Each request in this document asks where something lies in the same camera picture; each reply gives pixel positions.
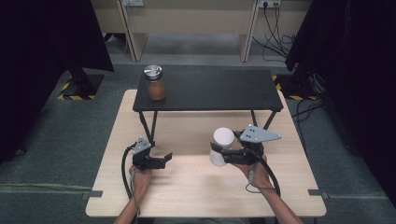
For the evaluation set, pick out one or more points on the beige desk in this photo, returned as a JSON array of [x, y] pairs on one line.
[[193, 18]]

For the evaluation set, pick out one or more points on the white wall socket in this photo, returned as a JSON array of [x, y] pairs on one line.
[[134, 2], [270, 3]]

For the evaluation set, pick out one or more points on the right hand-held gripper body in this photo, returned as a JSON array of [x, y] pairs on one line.
[[257, 134]]

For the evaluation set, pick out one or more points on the black stand base striped tape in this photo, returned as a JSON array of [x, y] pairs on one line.
[[82, 85], [295, 90]]

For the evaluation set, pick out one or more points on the glass jar with silver lid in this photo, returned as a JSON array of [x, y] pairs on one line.
[[155, 85]]

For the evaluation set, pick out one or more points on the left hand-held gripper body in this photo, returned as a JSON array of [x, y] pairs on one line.
[[141, 147]]

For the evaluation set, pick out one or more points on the black metal shelf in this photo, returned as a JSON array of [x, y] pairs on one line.
[[211, 90]]

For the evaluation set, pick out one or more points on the black curtain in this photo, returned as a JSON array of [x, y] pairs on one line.
[[40, 62], [358, 77]]

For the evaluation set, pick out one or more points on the white plastic bottle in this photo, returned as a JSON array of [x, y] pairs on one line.
[[223, 137]]

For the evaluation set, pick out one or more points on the person's right hand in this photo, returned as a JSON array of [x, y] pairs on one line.
[[260, 175]]

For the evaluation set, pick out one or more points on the person's left hand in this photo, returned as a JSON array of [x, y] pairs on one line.
[[141, 182]]

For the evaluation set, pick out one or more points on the grey floor tape strip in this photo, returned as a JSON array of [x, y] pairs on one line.
[[317, 193], [91, 194]]

